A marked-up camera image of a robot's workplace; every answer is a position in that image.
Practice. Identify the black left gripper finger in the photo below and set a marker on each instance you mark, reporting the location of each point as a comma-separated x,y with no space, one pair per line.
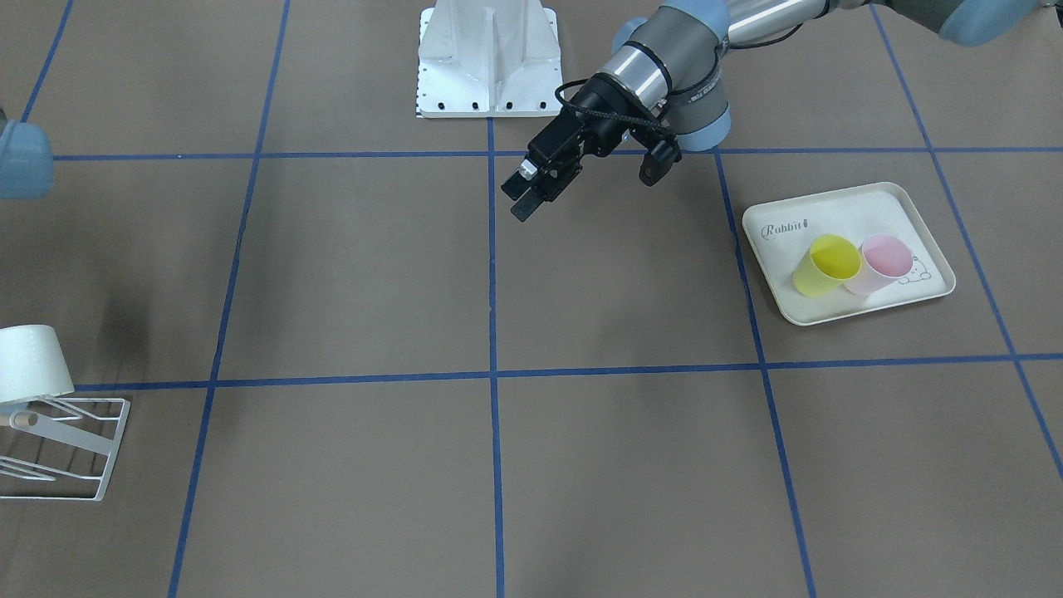
522,182
526,202

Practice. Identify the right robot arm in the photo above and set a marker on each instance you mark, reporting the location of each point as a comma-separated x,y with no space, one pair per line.
27,163

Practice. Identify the pale green ikea cup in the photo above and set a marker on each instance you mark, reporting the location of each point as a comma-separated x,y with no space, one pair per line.
32,364

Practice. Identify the white wire cup rack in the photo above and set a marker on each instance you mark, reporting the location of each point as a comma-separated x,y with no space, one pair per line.
61,449

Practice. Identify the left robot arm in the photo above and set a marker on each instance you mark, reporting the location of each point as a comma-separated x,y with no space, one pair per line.
662,87

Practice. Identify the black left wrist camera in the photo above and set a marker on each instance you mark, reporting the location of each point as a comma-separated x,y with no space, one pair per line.
659,160

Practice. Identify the yellow ikea cup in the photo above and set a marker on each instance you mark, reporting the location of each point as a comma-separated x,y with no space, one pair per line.
829,261

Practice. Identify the beige plastic tray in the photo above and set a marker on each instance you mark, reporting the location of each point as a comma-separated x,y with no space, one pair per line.
780,233

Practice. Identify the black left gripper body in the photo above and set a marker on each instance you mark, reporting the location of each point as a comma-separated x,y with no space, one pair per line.
600,110

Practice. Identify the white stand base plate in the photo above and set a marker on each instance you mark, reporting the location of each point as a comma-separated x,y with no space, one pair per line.
488,59

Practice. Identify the pink ikea cup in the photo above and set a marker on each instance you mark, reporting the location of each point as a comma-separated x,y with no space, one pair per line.
884,259

